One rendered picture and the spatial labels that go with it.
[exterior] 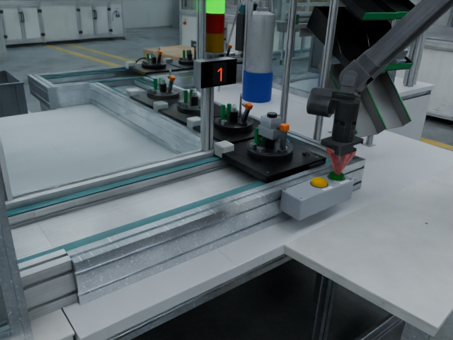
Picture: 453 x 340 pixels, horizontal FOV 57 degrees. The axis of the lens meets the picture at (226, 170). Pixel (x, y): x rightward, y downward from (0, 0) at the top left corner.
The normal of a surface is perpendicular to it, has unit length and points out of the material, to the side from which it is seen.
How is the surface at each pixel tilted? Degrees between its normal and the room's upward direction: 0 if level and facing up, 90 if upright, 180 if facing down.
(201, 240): 90
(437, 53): 90
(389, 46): 73
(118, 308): 0
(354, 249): 0
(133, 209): 0
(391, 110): 45
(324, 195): 90
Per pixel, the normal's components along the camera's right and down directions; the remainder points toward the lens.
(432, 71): -0.71, 0.27
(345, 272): 0.04, -0.91
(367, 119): 0.35, -0.37
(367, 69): -0.44, 0.08
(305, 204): 0.61, 0.35
